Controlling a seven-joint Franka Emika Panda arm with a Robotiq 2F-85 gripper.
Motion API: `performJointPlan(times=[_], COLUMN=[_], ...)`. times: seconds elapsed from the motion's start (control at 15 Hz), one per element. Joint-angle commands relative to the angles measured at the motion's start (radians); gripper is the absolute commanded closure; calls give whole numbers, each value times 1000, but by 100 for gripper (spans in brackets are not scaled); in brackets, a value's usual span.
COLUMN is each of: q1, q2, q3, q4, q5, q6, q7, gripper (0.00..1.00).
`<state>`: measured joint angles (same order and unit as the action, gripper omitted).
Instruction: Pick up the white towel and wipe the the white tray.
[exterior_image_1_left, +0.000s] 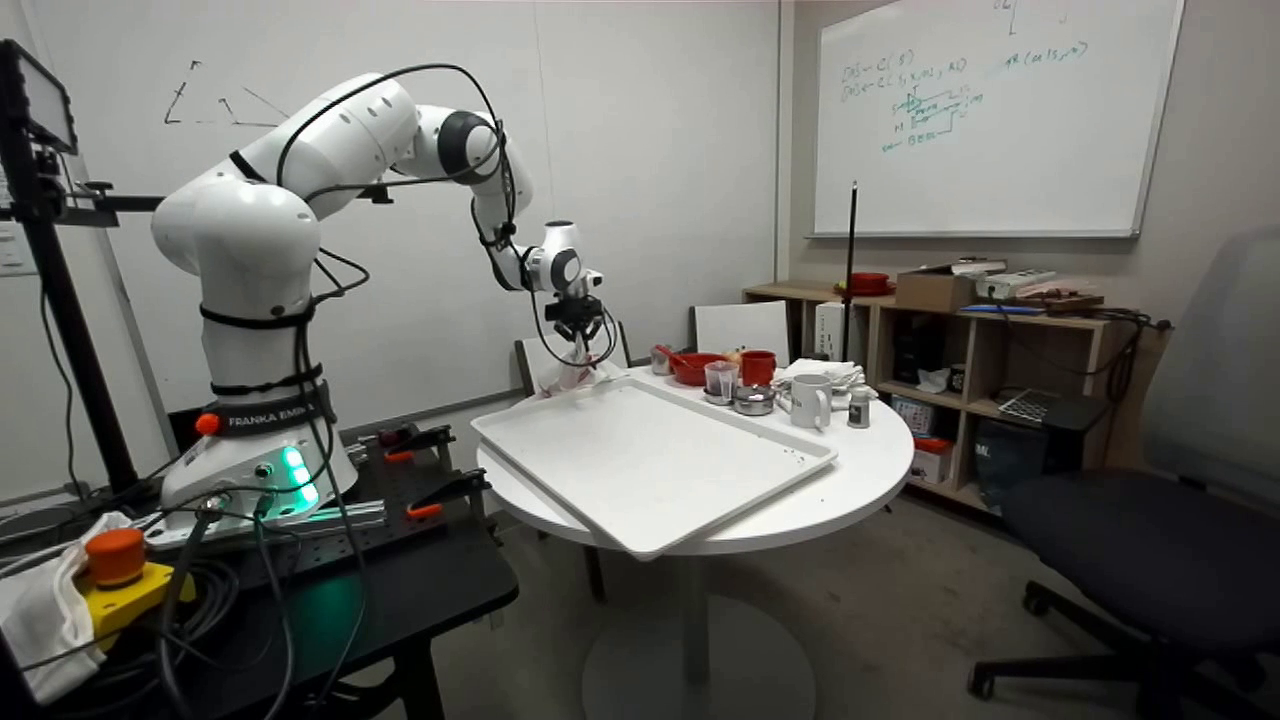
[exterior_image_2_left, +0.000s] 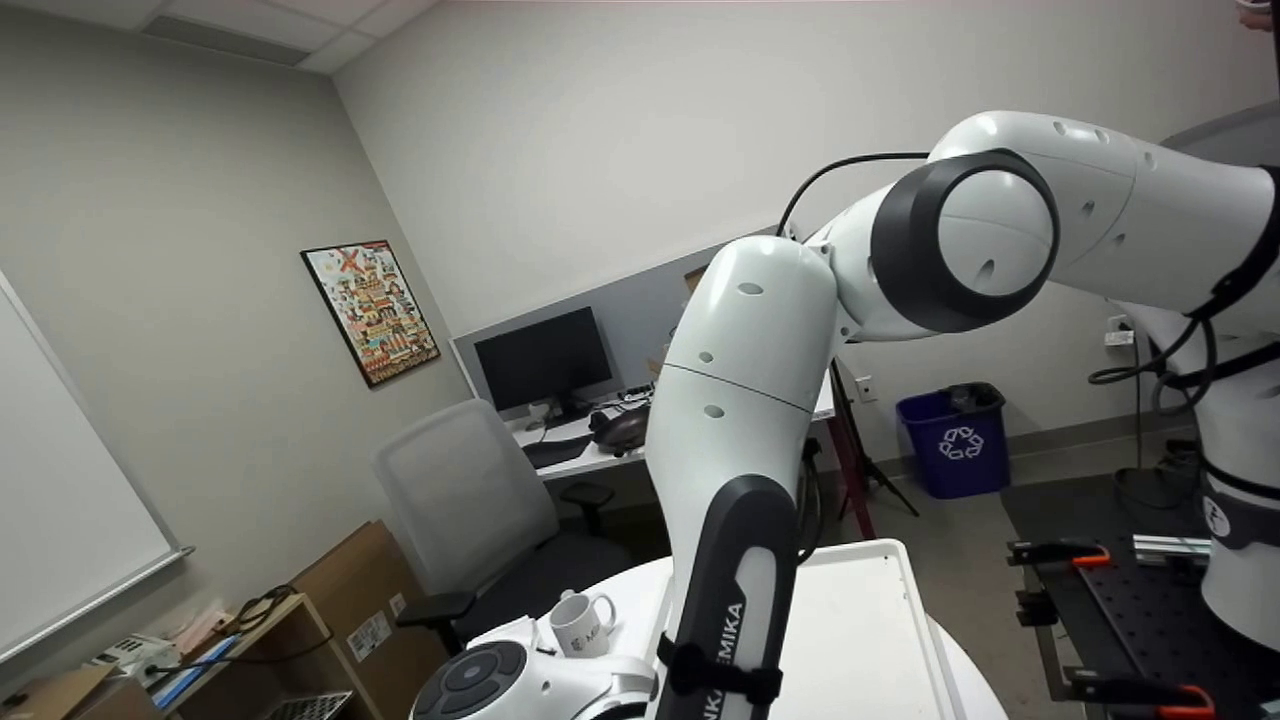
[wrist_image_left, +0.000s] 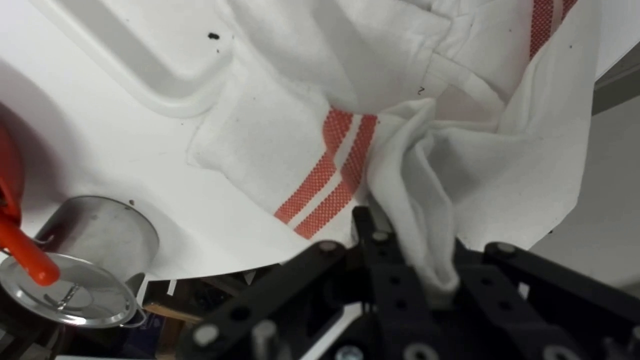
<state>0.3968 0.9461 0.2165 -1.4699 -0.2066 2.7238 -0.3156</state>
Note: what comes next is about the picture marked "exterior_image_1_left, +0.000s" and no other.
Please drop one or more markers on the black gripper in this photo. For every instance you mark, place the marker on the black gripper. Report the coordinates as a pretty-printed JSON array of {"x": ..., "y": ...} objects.
[{"x": 575, "y": 319}]

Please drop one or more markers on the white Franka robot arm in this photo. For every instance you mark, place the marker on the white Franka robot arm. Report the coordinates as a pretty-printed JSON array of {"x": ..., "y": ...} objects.
[{"x": 243, "y": 240}]

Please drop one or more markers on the white rectangular tray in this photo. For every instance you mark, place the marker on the white rectangular tray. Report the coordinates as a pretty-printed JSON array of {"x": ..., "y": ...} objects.
[{"x": 654, "y": 467}]

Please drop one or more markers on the white chair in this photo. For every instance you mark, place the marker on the white chair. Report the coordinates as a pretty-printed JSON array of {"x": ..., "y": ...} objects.
[
  {"x": 529, "y": 363},
  {"x": 740, "y": 330}
]

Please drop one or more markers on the small metal jar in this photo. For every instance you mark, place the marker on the small metal jar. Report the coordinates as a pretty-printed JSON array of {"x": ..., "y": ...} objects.
[{"x": 716, "y": 387}]

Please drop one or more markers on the round metal tin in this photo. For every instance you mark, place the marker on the round metal tin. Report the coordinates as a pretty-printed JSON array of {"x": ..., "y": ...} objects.
[{"x": 756, "y": 399}]

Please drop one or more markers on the black orange clamp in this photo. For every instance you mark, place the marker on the black orange clamp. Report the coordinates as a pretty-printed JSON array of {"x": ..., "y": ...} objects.
[
  {"x": 425, "y": 511},
  {"x": 404, "y": 447}
]

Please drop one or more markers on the clear glass cup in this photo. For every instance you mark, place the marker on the clear glass cup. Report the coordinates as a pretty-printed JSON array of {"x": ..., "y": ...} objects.
[{"x": 806, "y": 400}]

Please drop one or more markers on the white folded cloth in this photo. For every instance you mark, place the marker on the white folded cloth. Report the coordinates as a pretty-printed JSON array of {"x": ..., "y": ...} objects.
[{"x": 825, "y": 374}]

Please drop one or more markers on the thin black pole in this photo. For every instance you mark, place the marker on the thin black pole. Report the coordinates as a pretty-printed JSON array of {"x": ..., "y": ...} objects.
[{"x": 849, "y": 266}]

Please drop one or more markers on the small black white object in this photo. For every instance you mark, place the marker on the small black white object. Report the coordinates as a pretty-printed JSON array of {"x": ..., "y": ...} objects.
[{"x": 858, "y": 408}]

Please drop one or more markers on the red container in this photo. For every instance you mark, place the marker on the red container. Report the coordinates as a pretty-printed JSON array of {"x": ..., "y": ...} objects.
[{"x": 868, "y": 281}]

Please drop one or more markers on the black robot table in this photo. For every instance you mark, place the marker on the black robot table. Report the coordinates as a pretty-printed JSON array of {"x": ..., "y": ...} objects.
[{"x": 403, "y": 584}]

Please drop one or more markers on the round white table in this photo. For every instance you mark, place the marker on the round white table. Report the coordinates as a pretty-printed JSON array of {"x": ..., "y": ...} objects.
[{"x": 864, "y": 467}]

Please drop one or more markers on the brown cardboard box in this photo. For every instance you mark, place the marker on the brown cardboard box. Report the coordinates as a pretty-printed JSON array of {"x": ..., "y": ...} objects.
[{"x": 928, "y": 288}]

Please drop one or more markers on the red white box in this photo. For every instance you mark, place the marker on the red white box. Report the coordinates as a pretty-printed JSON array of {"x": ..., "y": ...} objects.
[{"x": 932, "y": 462}]

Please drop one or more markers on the orange knob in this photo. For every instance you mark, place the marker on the orange knob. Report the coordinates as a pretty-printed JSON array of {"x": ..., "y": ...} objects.
[{"x": 209, "y": 426}]

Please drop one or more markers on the wooden shelf unit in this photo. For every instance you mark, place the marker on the wooden shelf unit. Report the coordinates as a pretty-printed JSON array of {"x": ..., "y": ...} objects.
[{"x": 984, "y": 352}]

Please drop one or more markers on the black storage bin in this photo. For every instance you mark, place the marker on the black storage bin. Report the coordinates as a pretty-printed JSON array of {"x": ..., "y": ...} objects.
[{"x": 1004, "y": 462}]

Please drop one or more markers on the stack of books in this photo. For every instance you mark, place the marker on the stack of books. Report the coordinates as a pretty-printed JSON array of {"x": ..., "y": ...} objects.
[{"x": 1035, "y": 286}]

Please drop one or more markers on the black flat device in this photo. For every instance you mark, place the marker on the black flat device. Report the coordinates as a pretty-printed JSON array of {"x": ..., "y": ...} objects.
[{"x": 1055, "y": 408}]

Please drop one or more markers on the black equipment stand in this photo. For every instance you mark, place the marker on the black equipment stand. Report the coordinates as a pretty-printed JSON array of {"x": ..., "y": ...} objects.
[{"x": 72, "y": 345}]

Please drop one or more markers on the red button yellow box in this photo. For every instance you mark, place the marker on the red button yellow box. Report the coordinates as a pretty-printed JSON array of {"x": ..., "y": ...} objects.
[{"x": 117, "y": 563}]

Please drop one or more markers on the white paper sign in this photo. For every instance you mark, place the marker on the white paper sign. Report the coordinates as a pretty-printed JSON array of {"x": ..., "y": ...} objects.
[{"x": 13, "y": 249}]

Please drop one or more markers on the grey back black office chair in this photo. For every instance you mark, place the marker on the grey back black office chair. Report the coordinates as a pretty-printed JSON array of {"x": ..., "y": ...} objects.
[{"x": 1146, "y": 546}]

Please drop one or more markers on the white rag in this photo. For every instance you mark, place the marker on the white rag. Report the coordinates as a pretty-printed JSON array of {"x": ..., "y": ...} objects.
[{"x": 42, "y": 626}]

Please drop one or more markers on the wall whiteboard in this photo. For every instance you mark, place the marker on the wall whiteboard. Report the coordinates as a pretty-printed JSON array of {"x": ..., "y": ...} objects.
[{"x": 984, "y": 147}]

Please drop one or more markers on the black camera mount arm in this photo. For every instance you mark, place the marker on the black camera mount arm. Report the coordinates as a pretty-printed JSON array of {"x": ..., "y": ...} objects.
[{"x": 121, "y": 207}]

